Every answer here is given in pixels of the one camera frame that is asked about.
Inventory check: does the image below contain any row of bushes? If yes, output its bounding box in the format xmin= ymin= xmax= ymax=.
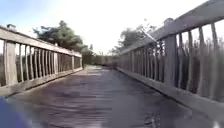
xmin=81 ymin=53 xmax=120 ymax=67

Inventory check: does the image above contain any dark green tree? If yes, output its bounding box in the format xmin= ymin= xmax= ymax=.
xmin=32 ymin=20 xmax=95 ymax=66
xmin=108 ymin=23 xmax=158 ymax=56

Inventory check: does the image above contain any wooden plank bridge deck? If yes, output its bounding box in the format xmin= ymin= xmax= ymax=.
xmin=5 ymin=64 xmax=218 ymax=128

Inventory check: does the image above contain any wooden railing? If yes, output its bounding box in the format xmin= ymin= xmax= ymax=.
xmin=116 ymin=0 xmax=224 ymax=125
xmin=0 ymin=23 xmax=84 ymax=98

